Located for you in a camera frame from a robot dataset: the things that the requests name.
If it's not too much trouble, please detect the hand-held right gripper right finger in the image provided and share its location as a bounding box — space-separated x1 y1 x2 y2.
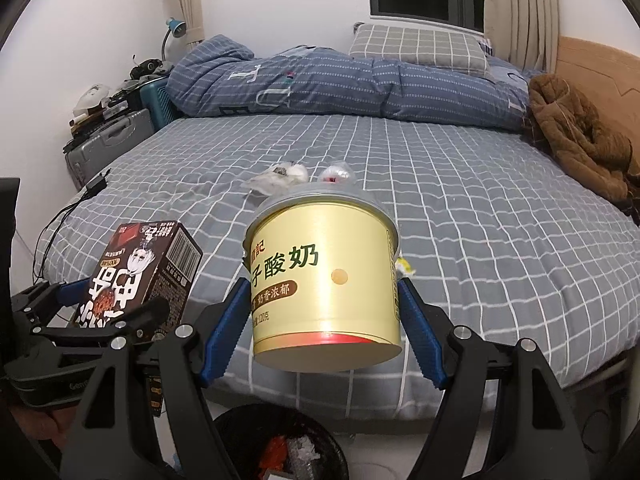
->
397 277 588 480

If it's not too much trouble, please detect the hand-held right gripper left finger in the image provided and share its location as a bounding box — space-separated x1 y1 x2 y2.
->
60 280 256 480

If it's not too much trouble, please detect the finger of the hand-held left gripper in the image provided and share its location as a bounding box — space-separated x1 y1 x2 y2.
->
30 297 171 349
10 280 99 333

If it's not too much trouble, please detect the dark brown snack box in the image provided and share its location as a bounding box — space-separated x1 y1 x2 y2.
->
70 220 203 418

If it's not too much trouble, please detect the black trash bin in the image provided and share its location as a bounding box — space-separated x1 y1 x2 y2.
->
212 402 351 480

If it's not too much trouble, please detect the yellow yogurt cup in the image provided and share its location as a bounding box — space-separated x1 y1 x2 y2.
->
243 182 403 373

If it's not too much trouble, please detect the crinkled clear plastic wrapper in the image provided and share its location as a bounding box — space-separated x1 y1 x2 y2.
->
241 161 310 196

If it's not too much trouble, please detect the clear wrapper with red bit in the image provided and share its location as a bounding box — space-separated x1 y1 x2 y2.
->
316 159 357 186

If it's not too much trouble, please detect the person's left hand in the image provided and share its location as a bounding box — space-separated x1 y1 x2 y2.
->
10 402 76 453

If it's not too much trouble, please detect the black power adapter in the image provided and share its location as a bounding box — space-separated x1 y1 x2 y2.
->
86 169 112 196

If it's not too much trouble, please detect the silver suitcase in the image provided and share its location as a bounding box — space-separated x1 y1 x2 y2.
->
64 108 156 191

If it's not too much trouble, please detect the white plastic mask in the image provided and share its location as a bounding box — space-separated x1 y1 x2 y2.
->
74 83 111 113

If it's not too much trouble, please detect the teal suitcase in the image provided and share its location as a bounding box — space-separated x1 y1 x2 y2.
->
140 77 178 133

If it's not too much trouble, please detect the brown jacket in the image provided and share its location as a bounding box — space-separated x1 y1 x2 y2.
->
527 74 640 211

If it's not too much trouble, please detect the blue striped duvet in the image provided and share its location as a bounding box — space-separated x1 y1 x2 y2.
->
166 34 538 133

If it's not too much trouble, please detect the grey checked pillow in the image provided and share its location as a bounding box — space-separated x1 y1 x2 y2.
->
348 22 493 77

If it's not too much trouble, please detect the blue desk lamp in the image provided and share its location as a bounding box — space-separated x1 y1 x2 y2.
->
161 16 188 63

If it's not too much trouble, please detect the wooden headboard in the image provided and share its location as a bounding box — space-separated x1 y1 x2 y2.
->
555 35 640 161

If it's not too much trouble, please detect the wide beige curtain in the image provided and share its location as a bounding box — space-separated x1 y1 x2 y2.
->
482 0 561 73

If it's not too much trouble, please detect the black cable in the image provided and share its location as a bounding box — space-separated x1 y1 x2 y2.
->
32 190 93 281

